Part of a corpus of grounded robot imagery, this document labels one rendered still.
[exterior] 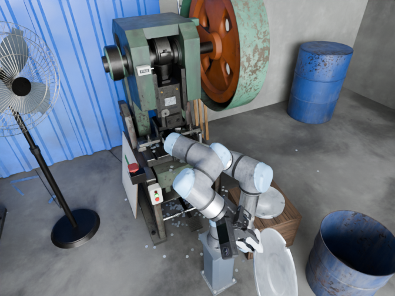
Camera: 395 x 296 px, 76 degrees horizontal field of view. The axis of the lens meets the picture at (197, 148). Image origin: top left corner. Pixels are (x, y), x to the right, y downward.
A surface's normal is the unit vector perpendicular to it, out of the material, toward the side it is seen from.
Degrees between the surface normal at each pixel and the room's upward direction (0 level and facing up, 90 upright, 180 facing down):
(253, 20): 62
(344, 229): 88
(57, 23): 90
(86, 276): 0
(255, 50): 80
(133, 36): 45
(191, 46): 90
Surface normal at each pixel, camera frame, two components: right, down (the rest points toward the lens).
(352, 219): -0.39, 0.54
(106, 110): 0.41, 0.54
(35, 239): -0.04, -0.79
